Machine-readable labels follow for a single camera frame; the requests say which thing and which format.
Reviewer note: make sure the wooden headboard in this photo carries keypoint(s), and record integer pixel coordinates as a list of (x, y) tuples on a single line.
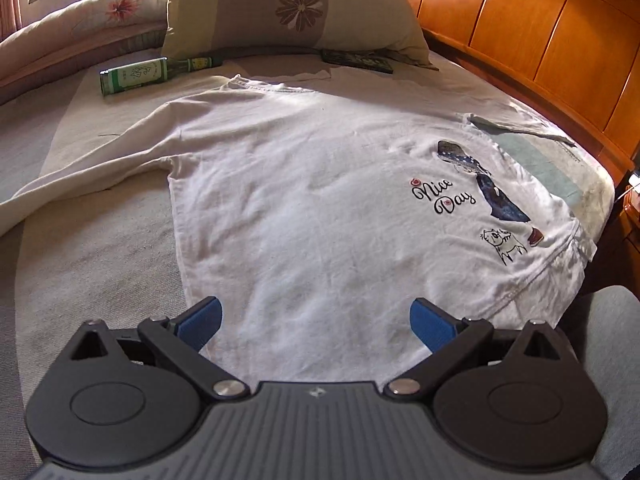
[(525, 25)]

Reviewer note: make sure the wooden nightstand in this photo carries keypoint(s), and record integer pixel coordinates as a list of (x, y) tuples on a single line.
[(625, 220)]

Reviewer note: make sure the person's grey trouser leg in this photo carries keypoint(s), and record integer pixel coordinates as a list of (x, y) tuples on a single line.
[(615, 350)]

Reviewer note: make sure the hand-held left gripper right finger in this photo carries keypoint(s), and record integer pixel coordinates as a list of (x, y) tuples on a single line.
[(430, 325)]

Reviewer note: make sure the green glass bottle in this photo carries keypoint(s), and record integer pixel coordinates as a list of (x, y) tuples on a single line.
[(135, 76)]

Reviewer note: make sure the floral pillow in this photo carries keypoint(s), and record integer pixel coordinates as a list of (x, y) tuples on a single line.
[(280, 5)]

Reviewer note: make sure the phone with cartoon case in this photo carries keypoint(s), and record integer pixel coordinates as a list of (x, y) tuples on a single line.
[(357, 61)]

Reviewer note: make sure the pink checked curtain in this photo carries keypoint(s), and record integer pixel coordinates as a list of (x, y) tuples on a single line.
[(10, 5)]

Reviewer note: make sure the white t-shirt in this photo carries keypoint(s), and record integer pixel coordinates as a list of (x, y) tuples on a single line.
[(300, 210)]

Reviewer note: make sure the folded pink floral quilt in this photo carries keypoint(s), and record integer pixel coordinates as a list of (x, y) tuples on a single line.
[(75, 25)]

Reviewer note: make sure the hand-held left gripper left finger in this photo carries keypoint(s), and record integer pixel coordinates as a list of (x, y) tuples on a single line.
[(202, 322)]

